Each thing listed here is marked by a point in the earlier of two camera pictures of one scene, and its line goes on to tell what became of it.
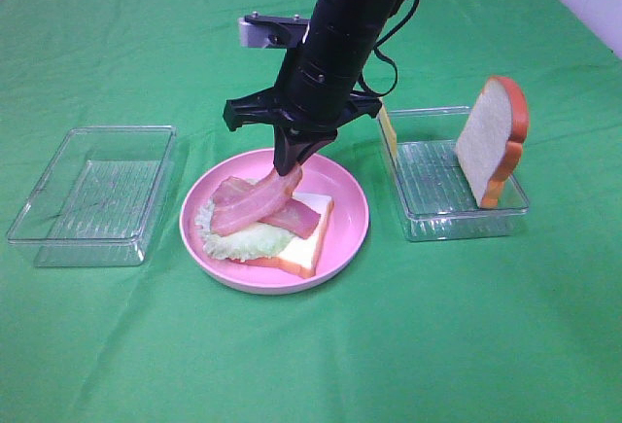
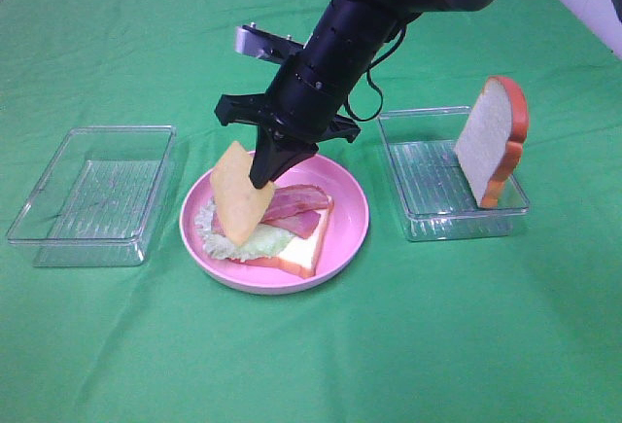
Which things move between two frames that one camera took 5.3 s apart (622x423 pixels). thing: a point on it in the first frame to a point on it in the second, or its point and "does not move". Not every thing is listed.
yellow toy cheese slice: x=389 y=129 to x=242 y=204
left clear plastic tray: x=93 y=204 does not move
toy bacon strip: x=256 y=202 to x=296 y=203
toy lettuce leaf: x=251 y=242 does not move
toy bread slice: x=301 y=258 does not move
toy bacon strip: x=294 y=217 does not move
